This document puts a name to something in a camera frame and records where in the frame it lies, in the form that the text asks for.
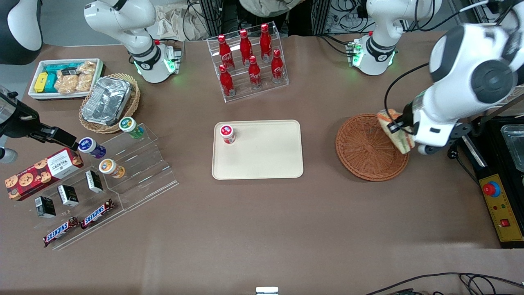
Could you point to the cream plastic serving tray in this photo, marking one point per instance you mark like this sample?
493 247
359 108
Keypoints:
262 155

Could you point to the red cola bottle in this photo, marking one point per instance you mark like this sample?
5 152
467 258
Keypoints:
226 82
277 65
246 47
265 41
254 73
224 53

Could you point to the clear acrylic stepped display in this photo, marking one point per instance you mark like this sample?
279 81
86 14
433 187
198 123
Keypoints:
147 172

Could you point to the small jar with red lid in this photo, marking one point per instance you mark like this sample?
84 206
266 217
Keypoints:
227 134

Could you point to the clear acrylic bottle rack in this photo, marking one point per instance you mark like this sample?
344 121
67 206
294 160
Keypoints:
282 78

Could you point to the small black carton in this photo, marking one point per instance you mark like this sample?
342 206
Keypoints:
45 207
68 196
94 181

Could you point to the long teal snack pack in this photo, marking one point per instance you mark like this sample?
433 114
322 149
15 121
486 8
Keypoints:
57 67

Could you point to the clear bag of cookies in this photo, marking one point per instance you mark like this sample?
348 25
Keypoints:
85 78
66 84

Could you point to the Snickers chocolate bar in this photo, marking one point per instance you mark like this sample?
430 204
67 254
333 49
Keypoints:
60 231
97 214

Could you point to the crumpled white plastic bag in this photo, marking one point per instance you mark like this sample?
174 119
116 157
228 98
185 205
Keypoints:
176 22

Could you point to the small jar with blue lid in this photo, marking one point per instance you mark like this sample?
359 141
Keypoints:
91 147

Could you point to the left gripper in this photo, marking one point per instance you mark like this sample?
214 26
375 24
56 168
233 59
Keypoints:
407 113

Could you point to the red Walkers cookie box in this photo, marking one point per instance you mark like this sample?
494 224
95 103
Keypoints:
41 174

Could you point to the light woven wicker basket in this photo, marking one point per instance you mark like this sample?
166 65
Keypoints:
133 102

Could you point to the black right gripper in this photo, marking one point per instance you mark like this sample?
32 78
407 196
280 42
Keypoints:
19 119

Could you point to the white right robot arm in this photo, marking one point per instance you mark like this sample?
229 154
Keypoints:
123 20

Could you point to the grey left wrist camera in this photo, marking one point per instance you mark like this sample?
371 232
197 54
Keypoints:
460 131

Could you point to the beige cloth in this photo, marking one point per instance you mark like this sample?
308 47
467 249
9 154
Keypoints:
266 6

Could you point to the red emergency stop button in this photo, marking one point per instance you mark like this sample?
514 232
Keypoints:
490 188

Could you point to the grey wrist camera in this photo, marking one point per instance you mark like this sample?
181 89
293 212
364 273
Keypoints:
460 131
7 155

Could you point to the small white box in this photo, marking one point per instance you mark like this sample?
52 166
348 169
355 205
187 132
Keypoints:
267 291

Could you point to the black sealing machine yellow panel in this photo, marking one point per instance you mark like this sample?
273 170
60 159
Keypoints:
497 205

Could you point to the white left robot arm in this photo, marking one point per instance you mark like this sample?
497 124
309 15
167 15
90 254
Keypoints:
462 61

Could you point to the steel pan inside machine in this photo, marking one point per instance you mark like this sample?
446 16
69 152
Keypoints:
515 145

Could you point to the small teal snack box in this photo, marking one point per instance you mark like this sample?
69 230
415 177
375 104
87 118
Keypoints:
50 84

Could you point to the round brown wicker basket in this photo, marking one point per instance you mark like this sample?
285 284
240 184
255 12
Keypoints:
364 151

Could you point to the small jar with green lid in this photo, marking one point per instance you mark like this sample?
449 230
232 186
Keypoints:
131 127

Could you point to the yellow snack box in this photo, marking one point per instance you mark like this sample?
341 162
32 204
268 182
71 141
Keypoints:
41 82

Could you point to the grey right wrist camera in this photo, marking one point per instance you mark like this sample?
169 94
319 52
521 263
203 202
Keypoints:
7 155

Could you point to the small jar with orange label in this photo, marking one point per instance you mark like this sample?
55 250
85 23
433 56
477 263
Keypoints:
110 168

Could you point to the aluminium foil container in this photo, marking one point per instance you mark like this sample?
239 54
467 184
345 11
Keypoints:
106 100

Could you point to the white rectangular snack bin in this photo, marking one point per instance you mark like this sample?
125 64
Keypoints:
35 96

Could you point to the triangle sandwich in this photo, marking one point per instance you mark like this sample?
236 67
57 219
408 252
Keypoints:
399 141

